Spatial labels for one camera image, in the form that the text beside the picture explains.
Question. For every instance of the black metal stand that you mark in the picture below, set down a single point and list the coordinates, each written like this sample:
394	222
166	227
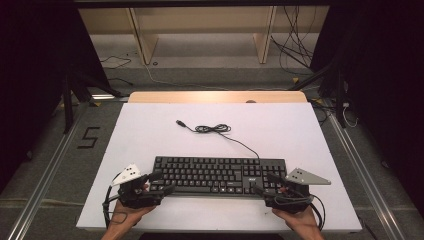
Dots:
339	100
68	106

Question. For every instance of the black computer keyboard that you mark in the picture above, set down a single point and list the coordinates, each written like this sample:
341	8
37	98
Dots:
206	173

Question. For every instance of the person's right hand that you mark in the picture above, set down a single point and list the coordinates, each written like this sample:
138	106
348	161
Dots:
300	218

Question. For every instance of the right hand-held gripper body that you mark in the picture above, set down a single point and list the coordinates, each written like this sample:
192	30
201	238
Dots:
293	201

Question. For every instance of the person's left hand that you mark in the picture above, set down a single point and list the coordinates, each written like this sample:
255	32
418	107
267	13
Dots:
128	215

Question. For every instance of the light wooden shelf unit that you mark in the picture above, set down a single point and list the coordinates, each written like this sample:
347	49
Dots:
146	40

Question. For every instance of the long aluminium floor rail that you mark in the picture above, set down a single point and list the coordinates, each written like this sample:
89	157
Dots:
43	186
366	173

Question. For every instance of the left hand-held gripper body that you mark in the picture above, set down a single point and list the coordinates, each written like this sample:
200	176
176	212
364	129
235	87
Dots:
138	196

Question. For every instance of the white table board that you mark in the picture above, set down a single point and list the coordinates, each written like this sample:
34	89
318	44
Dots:
266	133

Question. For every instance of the black curtain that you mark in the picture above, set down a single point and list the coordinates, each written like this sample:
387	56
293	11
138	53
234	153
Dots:
386	93
30	83

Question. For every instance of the short aluminium rail piece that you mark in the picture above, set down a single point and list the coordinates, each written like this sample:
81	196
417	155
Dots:
105	97

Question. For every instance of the wooden table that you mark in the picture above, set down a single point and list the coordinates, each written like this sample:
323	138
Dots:
200	96

